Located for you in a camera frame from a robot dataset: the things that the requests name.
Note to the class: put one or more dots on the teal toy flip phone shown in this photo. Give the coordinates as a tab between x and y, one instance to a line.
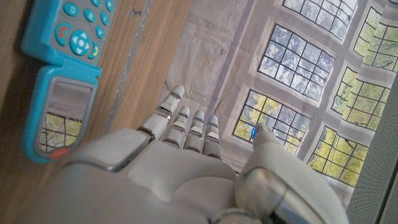
62	93

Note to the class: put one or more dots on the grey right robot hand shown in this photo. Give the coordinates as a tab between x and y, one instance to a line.
174	186

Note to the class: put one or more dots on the printed window backdrop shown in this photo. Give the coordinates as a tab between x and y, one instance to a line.
280	62

